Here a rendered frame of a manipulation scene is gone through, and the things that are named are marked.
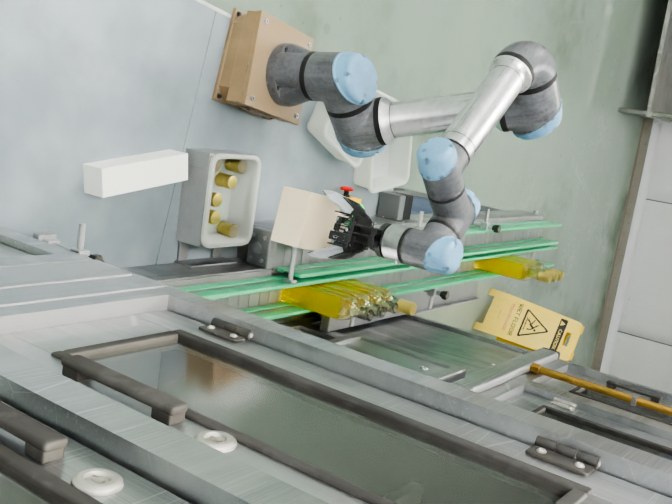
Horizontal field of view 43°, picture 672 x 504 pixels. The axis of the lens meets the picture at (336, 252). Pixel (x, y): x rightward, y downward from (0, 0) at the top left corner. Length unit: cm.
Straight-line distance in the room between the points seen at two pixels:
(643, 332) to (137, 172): 653
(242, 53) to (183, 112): 20
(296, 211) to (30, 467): 123
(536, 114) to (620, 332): 618
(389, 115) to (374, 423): 129
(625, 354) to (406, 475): 736
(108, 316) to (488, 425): 46
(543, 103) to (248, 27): 70
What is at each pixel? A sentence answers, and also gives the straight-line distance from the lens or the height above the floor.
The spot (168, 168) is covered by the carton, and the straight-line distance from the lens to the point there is 192.
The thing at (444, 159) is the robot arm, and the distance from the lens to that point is 161.
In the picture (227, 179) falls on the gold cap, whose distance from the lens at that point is 206.
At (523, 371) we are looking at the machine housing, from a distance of 237.
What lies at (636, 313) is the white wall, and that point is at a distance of 797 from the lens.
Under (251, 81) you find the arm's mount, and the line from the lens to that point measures 202.
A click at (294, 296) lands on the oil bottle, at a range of 217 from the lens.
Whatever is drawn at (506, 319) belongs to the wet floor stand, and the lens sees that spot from 549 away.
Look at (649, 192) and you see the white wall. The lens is 788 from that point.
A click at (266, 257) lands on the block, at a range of 212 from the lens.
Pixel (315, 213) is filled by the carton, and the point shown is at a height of 113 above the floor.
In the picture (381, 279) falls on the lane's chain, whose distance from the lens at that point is 260.
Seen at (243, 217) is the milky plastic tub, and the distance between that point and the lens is 212.
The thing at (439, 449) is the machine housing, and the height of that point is 188.
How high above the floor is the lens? 219
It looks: 34 degrees down
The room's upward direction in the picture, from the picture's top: 105 degrees clockwise
